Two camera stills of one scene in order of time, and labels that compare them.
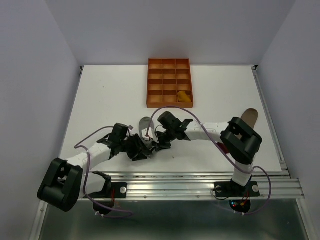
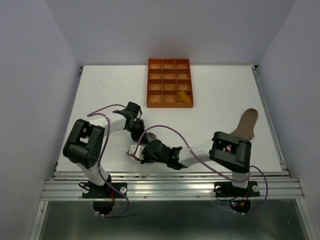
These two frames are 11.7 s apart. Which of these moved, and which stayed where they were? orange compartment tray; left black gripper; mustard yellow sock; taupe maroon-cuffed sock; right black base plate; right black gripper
Moved: left black gripper; right black gripper
Stayed: orange compartment tray; taupe maroon-cuffed sock; right black base plate; mustard yellow sock
